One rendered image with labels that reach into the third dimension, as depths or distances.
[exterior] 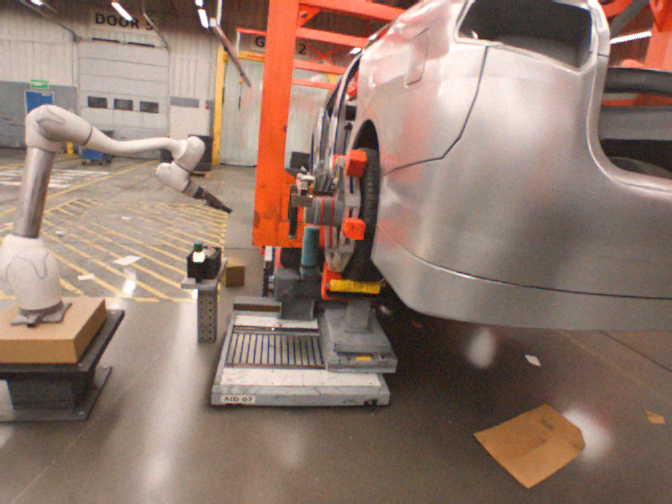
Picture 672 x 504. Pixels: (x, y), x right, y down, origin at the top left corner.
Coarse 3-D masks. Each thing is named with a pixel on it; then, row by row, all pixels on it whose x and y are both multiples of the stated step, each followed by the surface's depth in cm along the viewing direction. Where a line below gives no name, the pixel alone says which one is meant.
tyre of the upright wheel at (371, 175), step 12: (372, 156) 153; (372, 168) 147; (372, 180) 145; (372, 192) 143; (372, 204) 143; (372, 216) 143; (372, 228) 144; (360, 240) 150; (372, 240) 146; (360, 252) 150; (360, 264) 153; (372, 264) 153; (348, 276) 168; (360, 276) 162; (372, 276) 163
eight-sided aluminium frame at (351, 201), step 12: (336, 168) 178; (348, 180) 149; (336, 192) 194; (348, 192) 146; (348, 204) 145; (336, 228) 197; (336, 240) 193; (348, 240) 153; (336, 252) 158; (348, 252) 153; (336, 264) 163
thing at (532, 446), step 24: (552, 408) 170; (480, 432) 152; (504, 432) 154; (528, 432) 155; (552, 432) 156; (576, 432) 155; (504, 456) 140; (528, 456) 141; (552, 456) 142; (528, 480) 129
